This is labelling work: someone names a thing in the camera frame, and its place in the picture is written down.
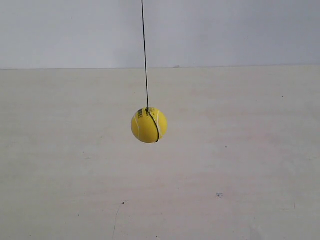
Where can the yellow tennis ball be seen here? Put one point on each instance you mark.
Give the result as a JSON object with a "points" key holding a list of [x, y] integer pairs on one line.
{"points": [[149, 125]]}

